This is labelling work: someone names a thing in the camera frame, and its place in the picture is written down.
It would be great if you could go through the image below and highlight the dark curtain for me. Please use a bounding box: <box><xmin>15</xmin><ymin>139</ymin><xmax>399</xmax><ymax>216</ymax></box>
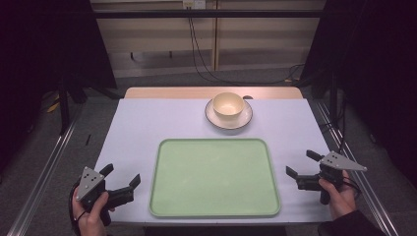
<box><xmin>0</xmin><ymin>0</ymin><xmax>118</xmax><ymax>175</ymax></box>
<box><xmin>299</xmin><ymin>0</ymin><xmax>417</xmax><ymax>188</ymax></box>

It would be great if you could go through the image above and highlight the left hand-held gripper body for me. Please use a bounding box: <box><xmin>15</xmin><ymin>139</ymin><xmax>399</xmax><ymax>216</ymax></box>
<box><xmin>75</xmin><ymin>165</ymin><xmax>136</xmax><ymax>227</ymax></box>

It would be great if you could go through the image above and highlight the white table mat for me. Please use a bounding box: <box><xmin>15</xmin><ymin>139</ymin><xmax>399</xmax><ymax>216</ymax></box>
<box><xmin>93</xmin><ymin>97</ymin><xmax>333</xmax><ymax>226</ymax></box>

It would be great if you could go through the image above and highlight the green tray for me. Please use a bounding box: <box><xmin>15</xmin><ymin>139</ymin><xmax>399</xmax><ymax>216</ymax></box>
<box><xmin>149</xmin><ymin>138</ymin><xmax>282</xmax><ymax>219</ymax></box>

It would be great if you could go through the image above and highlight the white plate dark rim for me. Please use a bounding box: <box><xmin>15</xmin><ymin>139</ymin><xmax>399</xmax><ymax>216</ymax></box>
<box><xmin>205</xmin><ymin>97</ymin><xmax>254</xmax><ymax>131</ymax></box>

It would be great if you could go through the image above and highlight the black horizontal frame bar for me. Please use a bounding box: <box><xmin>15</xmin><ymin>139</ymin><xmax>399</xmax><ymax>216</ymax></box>
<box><xmin>92</xmin><ymin>9</ymin><xmax>327</xmax><ymax>20</ymax></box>

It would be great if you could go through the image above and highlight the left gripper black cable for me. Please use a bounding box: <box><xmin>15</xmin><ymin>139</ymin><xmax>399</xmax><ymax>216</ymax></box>
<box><xmin>67</xmin><ymin>178</ymin><xmax>87</xmax><ymax>236</ymax></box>

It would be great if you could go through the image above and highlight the black wall cable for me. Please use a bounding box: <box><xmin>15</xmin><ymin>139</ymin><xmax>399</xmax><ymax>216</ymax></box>
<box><xmin>186</xmin><ymin>6</ymin><xmax>306</xmax><ymax>86</ymax></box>

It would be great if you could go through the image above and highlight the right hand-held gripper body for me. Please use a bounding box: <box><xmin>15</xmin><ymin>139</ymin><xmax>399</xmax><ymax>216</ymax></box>
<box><xmin>294</xmin><ymin>149</ymin><xmax>369</xmax><ymax>207</ymax></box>

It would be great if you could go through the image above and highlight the yellow floor tape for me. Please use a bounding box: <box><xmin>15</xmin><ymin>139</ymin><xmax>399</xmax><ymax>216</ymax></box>
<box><xmin>46</xmin><ymin>93</ymin><xmax>61</xmax><ymax>114</ymax></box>

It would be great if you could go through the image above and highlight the white wall socket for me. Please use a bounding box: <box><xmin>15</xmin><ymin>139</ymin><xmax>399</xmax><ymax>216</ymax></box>
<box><xmin>182</xmin><ymin>0</ymin><xmax>208</xmax><ymax>10</ymax></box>

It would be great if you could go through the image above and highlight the aluminium floor rail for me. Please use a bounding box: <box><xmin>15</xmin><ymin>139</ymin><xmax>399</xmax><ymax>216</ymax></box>
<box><xmin>6</xmin><ymin>104</ymin><xmax>85</xmax><ymax>236</ymax></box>
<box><xmin>314</xmin><ymin>99</ymin><xmax>400</xmax><ymax>236</ymax></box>

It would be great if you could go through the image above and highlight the person's left hand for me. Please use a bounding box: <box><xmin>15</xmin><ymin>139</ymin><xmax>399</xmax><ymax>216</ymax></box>
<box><xmin>71</xmin><ymin>187</ymin><xmax>116</xmax><ymax>236</ymax></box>

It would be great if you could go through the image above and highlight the cream bowl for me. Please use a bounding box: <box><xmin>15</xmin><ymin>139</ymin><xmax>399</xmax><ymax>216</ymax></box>
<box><xmin>211</xmin><ymin>91</ymin><xmax>246</xmax><ymax>119</ymax></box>

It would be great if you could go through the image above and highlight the person's right hand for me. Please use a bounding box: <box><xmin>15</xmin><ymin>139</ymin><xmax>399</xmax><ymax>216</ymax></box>
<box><xmin>318</xmin><ymin>169</ymin><xmax>358</xmax><ymax>221</ymax></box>

